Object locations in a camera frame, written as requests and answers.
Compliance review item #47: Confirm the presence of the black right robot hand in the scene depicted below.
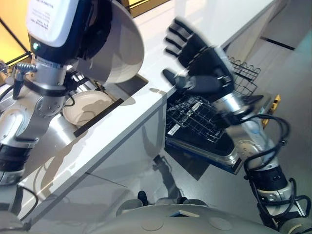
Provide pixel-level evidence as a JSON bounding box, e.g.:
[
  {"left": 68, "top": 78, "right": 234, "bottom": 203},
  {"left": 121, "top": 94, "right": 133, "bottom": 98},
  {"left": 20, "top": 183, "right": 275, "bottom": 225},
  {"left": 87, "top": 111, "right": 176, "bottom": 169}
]
[{"left": 162, "top": 16, "right": 236, "bottom": 101}]

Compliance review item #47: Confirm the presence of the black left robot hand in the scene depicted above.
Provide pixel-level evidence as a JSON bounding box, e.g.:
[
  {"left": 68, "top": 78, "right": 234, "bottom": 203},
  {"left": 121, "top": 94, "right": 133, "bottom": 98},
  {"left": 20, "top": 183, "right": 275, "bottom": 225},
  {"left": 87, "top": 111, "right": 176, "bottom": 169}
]
[{"left": 25, "top": 0, "right": 116, "bottom": 66}]

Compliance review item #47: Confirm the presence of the white ceramic plate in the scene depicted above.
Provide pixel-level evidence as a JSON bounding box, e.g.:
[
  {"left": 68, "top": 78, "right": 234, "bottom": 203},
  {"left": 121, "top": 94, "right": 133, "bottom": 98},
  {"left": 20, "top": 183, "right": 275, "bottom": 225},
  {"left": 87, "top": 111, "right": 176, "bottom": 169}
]
[
  {"left": 77, "top": 9, "right": 145, "bottom": 85},
  {"left": 61, "top": 90, "right": 116, "bottom": 126}
]

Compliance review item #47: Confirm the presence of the yellow dishwasher door latch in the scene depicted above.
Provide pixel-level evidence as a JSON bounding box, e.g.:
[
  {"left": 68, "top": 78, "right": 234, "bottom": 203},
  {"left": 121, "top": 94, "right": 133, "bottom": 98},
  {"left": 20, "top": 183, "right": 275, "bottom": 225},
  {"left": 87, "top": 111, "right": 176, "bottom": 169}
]
[{"left": 262, "top": 94, "right": 281, "bottom": 127}]

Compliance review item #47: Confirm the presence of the open dishwasher door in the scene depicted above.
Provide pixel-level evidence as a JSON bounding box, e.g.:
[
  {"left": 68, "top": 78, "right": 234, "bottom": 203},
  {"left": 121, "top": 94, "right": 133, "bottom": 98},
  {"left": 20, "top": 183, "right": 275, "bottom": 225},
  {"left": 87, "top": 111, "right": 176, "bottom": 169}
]
[{"left": 165, "top": 92, "right": 281, "bottom": 176}]

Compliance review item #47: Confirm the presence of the stainless steel sink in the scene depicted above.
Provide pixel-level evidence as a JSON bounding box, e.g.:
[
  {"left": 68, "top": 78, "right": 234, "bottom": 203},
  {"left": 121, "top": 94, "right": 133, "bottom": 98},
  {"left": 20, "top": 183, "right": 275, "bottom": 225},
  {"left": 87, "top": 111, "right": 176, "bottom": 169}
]
[{"left": 0, "top": 70, "right": 150, "bottom": 171}]

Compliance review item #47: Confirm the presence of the white counter cabinet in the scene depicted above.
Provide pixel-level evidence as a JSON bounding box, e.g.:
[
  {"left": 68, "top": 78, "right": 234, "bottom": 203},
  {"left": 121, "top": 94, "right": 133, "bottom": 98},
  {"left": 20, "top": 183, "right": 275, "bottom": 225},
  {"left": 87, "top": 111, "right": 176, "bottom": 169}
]
[{"left": 16, "top": 96, "right": 169, "bottom": 221}]

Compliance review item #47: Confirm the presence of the dark left robot foot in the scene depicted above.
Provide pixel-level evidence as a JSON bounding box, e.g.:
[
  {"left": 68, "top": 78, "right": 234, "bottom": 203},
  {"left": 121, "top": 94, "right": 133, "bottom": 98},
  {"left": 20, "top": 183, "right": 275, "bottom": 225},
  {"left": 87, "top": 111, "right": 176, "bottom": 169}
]
[{"left": 137, "top": 190, "right": 149, "bottom": 207}]

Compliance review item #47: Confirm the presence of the grey robot torso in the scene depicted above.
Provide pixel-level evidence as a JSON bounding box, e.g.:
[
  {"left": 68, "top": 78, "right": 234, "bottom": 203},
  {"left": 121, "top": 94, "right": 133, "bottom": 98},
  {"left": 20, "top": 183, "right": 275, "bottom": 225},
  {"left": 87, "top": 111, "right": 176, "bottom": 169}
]
[{"left": 0, "top": 197, "right": 312, "bottom": 234}]

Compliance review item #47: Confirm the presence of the black window frame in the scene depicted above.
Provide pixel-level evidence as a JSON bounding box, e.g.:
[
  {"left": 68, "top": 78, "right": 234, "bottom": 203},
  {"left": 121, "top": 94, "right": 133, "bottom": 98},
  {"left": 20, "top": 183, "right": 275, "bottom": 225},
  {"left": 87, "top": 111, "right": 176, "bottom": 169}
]
[{"left": 0, "top": 17, "right": 33, "bottom": 67}]

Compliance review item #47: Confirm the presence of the black wire basket rack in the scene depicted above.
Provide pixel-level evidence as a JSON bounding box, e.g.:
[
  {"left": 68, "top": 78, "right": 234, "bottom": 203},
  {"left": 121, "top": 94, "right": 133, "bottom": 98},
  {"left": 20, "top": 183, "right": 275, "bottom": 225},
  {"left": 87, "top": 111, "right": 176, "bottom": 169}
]
[{"left": 226, "top": 57, "right": 262, "bottom": 95}]

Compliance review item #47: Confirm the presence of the black wire dishwasher rack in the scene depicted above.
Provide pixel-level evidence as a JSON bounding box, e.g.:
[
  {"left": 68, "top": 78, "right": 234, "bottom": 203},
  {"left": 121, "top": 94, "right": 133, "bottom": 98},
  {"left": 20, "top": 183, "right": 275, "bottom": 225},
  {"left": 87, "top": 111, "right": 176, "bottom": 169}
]
[{"left": 166, "top": 93, "right": 228, "bottom": 144}]

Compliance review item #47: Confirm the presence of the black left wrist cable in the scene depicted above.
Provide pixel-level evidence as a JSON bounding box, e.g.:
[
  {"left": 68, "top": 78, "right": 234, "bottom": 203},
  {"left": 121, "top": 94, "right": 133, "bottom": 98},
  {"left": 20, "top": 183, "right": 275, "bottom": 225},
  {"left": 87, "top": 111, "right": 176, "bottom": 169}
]
[{"left": 0, "top": 62, "right": 39, "bottom": 108}]

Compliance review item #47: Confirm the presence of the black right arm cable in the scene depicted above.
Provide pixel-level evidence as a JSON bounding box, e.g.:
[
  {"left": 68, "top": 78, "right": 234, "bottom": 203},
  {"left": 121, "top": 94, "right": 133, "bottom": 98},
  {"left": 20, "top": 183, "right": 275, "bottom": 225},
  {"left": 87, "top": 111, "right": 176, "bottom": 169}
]
[{"left": 243, "top": 114, "right": 312, "bottom": 231}]

